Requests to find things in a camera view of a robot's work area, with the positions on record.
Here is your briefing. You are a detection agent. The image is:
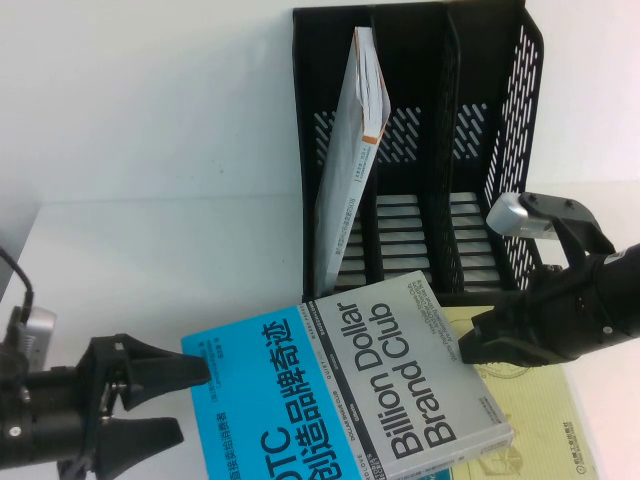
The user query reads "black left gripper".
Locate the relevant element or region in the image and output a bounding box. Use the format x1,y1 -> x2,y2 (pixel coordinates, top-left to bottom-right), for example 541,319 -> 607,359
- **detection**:
0,332 -> 212,480

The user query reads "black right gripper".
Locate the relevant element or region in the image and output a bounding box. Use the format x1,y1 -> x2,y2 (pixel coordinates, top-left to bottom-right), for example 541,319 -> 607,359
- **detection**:
457,253 -> 626,370

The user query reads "blue and grey book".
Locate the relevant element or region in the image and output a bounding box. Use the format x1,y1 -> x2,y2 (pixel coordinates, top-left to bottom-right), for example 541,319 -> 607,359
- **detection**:
180,269 -> 514,480

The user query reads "black plastic book stand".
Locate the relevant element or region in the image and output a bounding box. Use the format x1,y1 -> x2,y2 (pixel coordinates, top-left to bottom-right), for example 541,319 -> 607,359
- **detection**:
291,0 -> 550,307

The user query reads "white book with orange trim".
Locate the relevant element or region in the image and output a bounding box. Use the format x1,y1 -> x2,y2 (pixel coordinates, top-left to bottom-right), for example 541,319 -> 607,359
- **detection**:
308,26 -> 392,296

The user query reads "pale yellow mechanical handbook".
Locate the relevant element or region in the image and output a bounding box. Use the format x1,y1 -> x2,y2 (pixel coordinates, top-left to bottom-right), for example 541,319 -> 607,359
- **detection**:
439,304 -> 599,480

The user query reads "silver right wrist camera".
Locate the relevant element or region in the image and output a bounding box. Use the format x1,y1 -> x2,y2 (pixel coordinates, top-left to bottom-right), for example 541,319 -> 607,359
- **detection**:
487,192 -> 617,274

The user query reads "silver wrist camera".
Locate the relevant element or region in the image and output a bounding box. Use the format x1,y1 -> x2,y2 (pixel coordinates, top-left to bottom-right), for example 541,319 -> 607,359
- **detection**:
12,305 -> 59,374
487,192 -> 617,274

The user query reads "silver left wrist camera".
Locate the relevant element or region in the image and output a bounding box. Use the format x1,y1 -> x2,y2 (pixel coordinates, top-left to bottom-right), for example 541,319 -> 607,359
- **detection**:
12,305 -> 59,374

